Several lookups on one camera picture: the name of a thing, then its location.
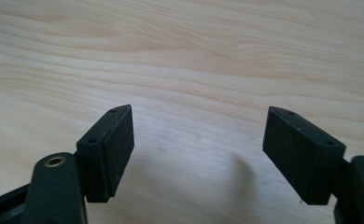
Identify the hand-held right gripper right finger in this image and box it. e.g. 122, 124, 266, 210
261, 105, 347, 206

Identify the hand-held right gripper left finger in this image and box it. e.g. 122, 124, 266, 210
76, 104, 135, 203

